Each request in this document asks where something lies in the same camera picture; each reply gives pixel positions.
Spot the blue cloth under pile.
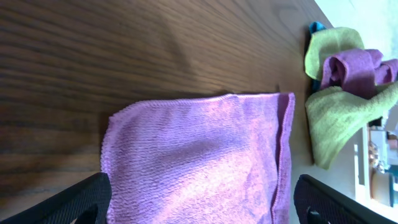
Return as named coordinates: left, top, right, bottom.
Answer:
left=308, top=21, right=326, bottom=35

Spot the green cloth back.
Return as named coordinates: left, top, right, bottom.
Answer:
left=304, top=27, right=364, bottom=81

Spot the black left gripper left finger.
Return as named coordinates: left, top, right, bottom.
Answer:
left=1, top=172, right=112, bottom=224

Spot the purple microfiber cloth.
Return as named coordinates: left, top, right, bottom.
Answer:
left=101, top=93, right=295, bottom=223

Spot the green cloth front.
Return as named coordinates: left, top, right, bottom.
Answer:
left=305, top=82, right=397, bottom=170

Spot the green cloth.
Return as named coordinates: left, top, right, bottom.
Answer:
left=304, top=27, right=364, bottom=81
left=305, top=82, right=397, bottom=170

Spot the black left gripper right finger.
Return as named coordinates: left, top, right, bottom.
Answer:
left=294, top=174, right=397, bottom=224

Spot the purple cloth in pile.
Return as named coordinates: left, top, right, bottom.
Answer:
left=320, top=49, right=397, bottom=99

